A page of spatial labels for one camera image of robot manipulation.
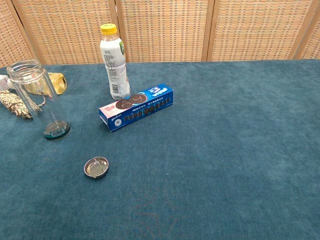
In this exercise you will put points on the clear glass jar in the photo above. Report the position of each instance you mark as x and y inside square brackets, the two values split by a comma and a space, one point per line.
[57, 130]

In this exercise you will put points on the blue cookie box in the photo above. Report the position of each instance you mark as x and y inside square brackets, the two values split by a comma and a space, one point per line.
[140, 108]

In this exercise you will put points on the blue tablecloth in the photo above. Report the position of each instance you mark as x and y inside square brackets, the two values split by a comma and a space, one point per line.
[225, 150]

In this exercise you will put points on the white bottle yellow cap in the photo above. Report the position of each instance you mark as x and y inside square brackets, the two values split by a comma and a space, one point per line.
[113, 62]

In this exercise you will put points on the woven bamboo folding screen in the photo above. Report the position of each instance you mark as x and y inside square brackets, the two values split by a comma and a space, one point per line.
[162, 30]

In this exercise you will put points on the yellow drink bottle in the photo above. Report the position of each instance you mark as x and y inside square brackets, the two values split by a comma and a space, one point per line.
[59, 83]

